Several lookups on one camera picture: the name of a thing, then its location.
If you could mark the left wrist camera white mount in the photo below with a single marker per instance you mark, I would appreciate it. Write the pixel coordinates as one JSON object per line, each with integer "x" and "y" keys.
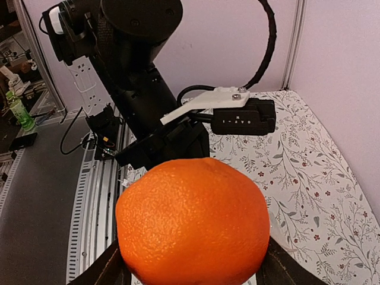
{"x": 229, "y": 111}

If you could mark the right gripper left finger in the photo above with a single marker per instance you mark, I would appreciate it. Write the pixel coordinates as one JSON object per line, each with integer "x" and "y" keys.
{"x": 108, "y": 269}

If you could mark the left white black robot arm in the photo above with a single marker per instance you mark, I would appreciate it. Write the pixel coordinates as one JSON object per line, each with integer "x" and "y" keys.
{"x": 121, "y": 39}

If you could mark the orange toy orange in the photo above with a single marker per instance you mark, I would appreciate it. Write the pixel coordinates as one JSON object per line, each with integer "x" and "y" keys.
{"x": 193, "y": 221}

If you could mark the clear zip top bag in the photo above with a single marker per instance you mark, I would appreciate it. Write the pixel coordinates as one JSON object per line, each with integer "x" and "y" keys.
{"x": 277, "y": 234}

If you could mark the green plastic bottle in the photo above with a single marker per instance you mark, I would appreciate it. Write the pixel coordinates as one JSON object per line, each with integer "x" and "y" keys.
{"x": 19, "y": 111}

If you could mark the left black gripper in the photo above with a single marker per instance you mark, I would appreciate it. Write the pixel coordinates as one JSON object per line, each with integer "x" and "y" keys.
{"x": 187, "y": 139}

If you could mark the front aluminium rail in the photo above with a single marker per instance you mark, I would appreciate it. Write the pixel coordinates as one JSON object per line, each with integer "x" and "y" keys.
{"x": 57, "y": 207}

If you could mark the floral patterned table mat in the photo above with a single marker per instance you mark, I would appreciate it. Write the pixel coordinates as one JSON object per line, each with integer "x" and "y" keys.
{"x": 311, "y": 190}

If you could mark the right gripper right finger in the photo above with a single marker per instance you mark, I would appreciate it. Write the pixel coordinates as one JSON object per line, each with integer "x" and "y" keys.
{"x": 279, "y": 268}

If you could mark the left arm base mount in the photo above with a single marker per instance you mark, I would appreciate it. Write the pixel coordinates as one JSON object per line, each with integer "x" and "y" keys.
{"x": 105, "y": 127}

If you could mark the left aluminium frame post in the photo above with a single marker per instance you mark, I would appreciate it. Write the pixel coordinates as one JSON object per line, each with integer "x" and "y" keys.
{"x": 294, "y": 45}

